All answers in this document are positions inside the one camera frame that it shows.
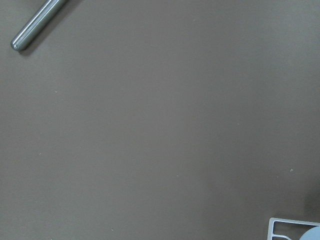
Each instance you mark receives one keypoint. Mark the white wire cup rack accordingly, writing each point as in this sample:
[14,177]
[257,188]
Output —
[288,229]

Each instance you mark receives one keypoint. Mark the metal tube with black cap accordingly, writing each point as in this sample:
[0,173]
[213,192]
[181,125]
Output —
[36,24]

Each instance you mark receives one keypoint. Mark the light blue cup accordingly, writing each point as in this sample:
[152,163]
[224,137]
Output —
[311,234]

